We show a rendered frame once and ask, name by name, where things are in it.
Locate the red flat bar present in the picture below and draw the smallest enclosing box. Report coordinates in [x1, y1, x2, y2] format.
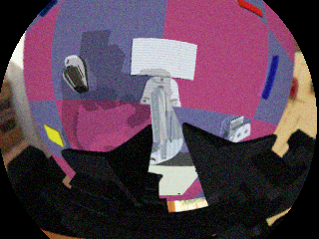
[236, 0, 263, 17]

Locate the yellow flat rectangular plate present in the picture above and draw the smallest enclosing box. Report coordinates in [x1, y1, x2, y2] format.
[44, 123, 64, 146]

